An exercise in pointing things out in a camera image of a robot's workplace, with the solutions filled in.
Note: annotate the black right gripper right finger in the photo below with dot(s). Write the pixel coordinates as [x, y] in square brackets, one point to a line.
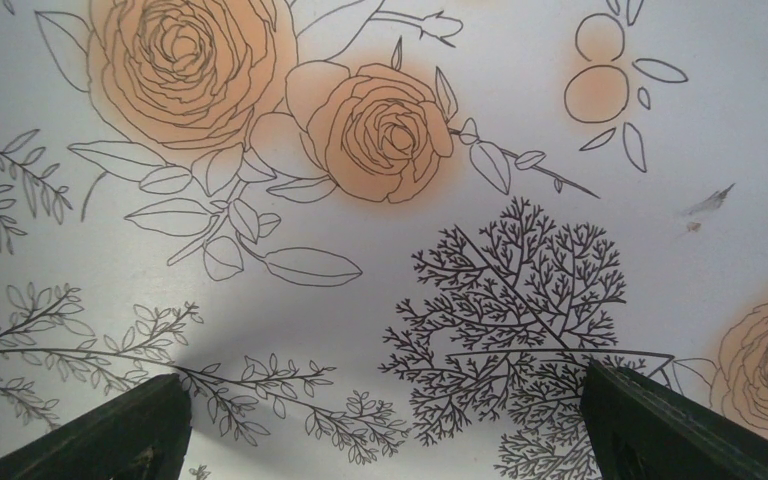
[640, 429]

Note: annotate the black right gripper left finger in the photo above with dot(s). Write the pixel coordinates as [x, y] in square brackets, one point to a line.
[143, 433]

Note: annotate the floral patterned table mat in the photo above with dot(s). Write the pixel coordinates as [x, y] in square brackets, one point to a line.
[381, 239]

